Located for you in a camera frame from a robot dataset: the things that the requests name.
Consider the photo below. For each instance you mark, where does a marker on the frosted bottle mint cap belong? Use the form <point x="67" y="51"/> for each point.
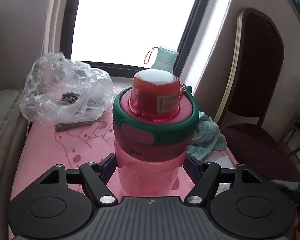
<point x="165" y="59"/>

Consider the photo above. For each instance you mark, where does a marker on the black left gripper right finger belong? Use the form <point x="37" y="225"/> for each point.
<point x="235" y="203"/>

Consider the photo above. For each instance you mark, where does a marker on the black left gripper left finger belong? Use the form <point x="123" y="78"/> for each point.
<point x="61" y="203"/>

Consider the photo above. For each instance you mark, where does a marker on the pink water bottle green lid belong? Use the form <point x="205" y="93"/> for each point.
<point x="153" y="121"/>

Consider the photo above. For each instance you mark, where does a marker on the clear plastic bag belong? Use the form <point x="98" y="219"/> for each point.
<point x="62" y="91"/>

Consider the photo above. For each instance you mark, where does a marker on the dark maroon chair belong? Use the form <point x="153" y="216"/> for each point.
<point x="256" y="66"/>

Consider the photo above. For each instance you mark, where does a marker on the teal green cloth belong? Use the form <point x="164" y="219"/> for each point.
<point x="206" y="137"/>

